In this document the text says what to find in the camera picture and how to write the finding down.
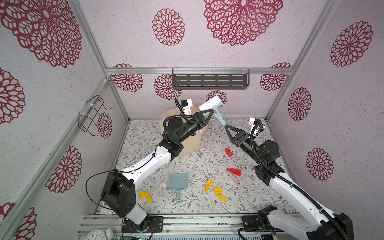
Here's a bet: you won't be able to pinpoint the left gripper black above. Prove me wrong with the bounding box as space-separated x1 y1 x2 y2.
177 109 214 144

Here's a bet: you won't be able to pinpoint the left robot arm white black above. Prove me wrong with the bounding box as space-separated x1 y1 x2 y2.
101 109 215 232

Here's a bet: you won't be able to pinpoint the black wire wall rack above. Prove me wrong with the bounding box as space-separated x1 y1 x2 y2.
78 95 113 139

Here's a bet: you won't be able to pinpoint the red paper scrap lower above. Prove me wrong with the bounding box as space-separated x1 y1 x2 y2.
226 168 242 177

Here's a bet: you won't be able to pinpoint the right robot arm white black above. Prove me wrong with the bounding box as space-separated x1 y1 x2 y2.
225 123 354 240

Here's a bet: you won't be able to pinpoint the teal plastic dustpan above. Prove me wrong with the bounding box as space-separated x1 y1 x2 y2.
168 173 189 203

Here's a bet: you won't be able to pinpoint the beige trash bin with liner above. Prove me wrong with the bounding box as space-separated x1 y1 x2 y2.
159 108 206 157

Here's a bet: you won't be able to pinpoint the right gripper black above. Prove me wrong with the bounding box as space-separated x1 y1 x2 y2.
227 126 264 168

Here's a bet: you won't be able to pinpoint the pink paper scrap left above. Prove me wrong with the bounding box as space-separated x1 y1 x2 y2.
161 176 169 188

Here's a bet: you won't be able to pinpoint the red paper scrap upper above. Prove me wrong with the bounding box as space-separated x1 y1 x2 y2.
225 148 234 158

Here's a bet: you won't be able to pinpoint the white dial gauge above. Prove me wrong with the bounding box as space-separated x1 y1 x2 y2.
83 230 107 240

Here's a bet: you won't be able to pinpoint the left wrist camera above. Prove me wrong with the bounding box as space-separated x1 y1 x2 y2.
181 99 193 115

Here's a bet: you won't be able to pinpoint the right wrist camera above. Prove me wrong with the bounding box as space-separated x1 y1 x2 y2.
249 118 266 138

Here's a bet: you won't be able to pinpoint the pink paper scrap right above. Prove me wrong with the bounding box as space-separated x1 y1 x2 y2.
229 178 239 189

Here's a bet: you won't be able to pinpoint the yellow paper scrap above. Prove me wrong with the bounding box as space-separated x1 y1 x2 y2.
214 187 228 202
139 191 153 204
204 180 214 192

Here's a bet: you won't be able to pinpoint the pink paper scrap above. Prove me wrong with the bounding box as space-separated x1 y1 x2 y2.
161 176 169 188
229 178 239 189

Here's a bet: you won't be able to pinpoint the red paper scrap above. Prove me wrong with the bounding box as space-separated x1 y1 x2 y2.
225 148 234 158
226 168 242 177

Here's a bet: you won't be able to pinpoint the teal hand brush white bristles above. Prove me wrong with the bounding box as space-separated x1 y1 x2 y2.
199 96 227 127

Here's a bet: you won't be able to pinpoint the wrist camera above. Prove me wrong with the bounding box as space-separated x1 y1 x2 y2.
249 118 266 138
181 99 193 115

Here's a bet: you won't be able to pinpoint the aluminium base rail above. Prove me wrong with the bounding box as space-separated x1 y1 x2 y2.
76 212 331 236

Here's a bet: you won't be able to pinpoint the dark metal wall shelf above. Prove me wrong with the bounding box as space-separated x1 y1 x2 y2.
171 69 250 90

